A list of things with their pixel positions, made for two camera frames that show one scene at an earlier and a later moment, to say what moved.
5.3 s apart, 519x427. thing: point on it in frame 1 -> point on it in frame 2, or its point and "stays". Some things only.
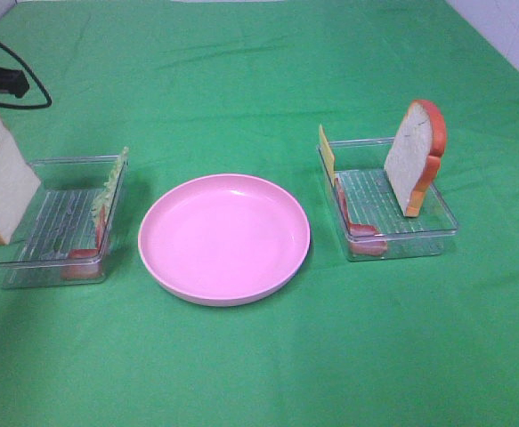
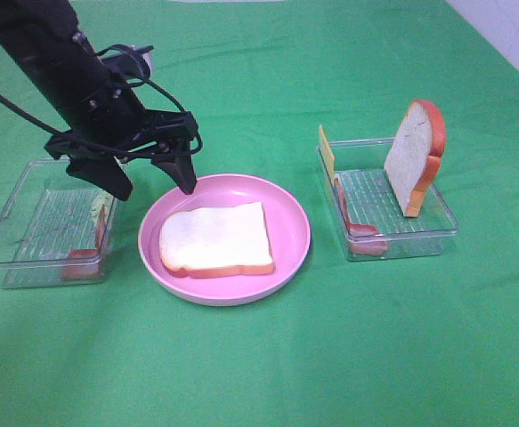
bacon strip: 85,264 stays
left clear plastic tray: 65,236 stays
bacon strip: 363,240 stays
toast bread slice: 4,183 -> 223,241
